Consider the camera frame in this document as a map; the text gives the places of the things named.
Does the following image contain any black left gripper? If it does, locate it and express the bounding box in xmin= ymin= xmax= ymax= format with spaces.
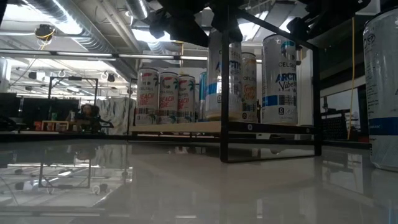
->
xmin=149 ymin=6 xmax=244 ymax=47

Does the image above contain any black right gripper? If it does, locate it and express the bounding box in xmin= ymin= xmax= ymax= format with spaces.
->
xmin=285 ymin=0 xmax=340 ymax=43

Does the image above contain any Celsius Arctic Vibe can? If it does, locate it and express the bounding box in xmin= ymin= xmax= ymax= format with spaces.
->
xmin=363 ymin=7 xmax=398 ymax=172
xmin=261 ymin=34 xmax=299 ymax=126
xmin=205 ymin=27 xmax=243 ymax=122

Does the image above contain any Celsius Tropical Vibe can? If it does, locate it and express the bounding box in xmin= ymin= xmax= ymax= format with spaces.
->
xmin=241 ymin=52 xmax=258 ymax=123

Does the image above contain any blue silver Red Bull can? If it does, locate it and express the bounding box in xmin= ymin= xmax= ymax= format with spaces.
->
xmin=195 ymin=71 xmax=208 ymax=123

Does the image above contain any Celsius Beach Vibe can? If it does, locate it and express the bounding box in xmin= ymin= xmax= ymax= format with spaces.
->
xmin=157 ymin=72 xmax=180 ymax=125
xmin=177 ymin=74 xmax=197 ymax=124
xmin=136 ymin=67 xmax=160 ymax=126

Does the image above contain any black perforated panel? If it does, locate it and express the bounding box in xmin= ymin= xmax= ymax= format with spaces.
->
xmin=322 ymin=108 xmax=349 ymax=141

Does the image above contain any wooden tray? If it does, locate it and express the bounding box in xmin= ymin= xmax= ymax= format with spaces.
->
xmin=126 ymin=6 xmax=323 ymax=164

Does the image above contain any ceiling tube light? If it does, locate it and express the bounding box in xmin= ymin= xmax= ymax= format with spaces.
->
xmin=0 ymin=49 xmax=209 ymax=62

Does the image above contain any white leaf patterned cloth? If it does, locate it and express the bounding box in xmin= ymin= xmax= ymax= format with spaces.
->
xmin=96 ymin=98 xmax=136 ymax=135

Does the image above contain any person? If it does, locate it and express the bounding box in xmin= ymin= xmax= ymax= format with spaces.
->
xmin=74 ymin=104 xmax=103 ymax=131

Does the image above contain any small wooden rack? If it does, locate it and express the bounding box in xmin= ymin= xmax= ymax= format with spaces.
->
xmin=40 ymin=120 xmax=70 ymax=131

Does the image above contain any black monitor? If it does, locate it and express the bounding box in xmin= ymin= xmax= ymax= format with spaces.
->
xmin=0 ymin=93 xmax=80 ymax=125

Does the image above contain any silver ventilation duct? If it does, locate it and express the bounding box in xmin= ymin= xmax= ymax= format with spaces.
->
xmin=21 ymin=0 xmax=125 ymax=54

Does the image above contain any black background rig frame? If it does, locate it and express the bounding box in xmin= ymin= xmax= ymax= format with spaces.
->
xmin=47 ymin=76 xmax=100 ymax=106

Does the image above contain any ceiling cable reel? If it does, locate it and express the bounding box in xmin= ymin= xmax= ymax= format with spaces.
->
xmin=34 ymin=24 xmax=57 ymax=42

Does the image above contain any black metal table frame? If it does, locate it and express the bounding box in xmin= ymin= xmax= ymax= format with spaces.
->
xmin=0 ymin=132 xmax=371 ymax=149

